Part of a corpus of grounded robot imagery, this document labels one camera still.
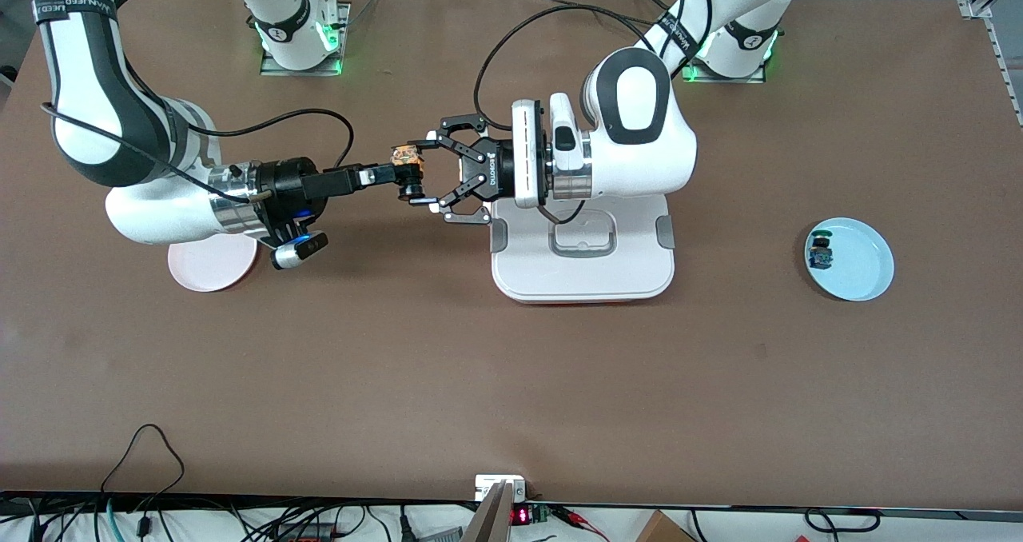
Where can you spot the brown cardboard box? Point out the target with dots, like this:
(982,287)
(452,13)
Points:
(663,530)

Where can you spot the green push button switch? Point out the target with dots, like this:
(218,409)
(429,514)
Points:
(820,250)

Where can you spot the pink round plate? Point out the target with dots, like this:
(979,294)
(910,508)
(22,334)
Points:
(208,270)

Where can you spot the small metal bracket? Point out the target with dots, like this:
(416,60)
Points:
(499,482)

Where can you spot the grey aluminium profile post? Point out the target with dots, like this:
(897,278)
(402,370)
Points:
(489,518)

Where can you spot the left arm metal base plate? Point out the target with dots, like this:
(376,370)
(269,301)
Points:
(723,79)

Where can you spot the orange push button switch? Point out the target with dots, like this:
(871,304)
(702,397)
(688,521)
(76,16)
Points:
(408,158)

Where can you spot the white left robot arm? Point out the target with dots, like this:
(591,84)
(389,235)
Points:
(639,134)

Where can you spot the light blue round plate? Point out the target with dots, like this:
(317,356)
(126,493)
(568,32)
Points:
(859,266)

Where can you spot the white lunch box grey clips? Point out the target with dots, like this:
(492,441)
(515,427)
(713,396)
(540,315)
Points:
(583,274)

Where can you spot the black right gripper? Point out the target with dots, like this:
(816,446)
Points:
(292,184)

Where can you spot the red clip leads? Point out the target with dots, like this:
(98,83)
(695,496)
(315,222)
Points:
(579,520)

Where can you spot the aluminium frame rail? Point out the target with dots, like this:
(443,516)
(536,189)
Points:
(995,42)

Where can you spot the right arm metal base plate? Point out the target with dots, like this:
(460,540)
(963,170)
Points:
(344,46)

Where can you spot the red digit display module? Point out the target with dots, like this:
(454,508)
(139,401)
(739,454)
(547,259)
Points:
(523,516)

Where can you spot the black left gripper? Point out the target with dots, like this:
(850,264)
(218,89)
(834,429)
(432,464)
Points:
(494,176)

